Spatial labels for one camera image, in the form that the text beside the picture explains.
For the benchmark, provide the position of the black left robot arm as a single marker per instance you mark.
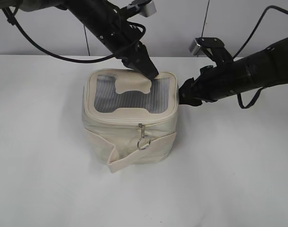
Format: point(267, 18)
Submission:
point(84, 10)

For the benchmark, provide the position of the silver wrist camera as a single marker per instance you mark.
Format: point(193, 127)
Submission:
point(145, 8)
point(204, 45)

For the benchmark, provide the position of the silver zipper pull with ring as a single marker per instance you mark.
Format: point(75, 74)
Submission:
point(144, 140)

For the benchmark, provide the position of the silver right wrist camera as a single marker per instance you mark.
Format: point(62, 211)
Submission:
point(204, 45)

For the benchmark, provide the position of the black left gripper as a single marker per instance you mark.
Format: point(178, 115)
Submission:
point(118, 35)

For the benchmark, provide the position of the cream canvas zipper bag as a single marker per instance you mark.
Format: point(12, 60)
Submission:
point(115, 101)

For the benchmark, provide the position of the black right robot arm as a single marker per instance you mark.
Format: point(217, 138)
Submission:
point(245, 78)

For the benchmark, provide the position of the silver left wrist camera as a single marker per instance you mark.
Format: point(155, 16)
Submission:
point(145, 8)

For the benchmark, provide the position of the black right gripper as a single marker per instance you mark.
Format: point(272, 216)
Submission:
point(212, 85)

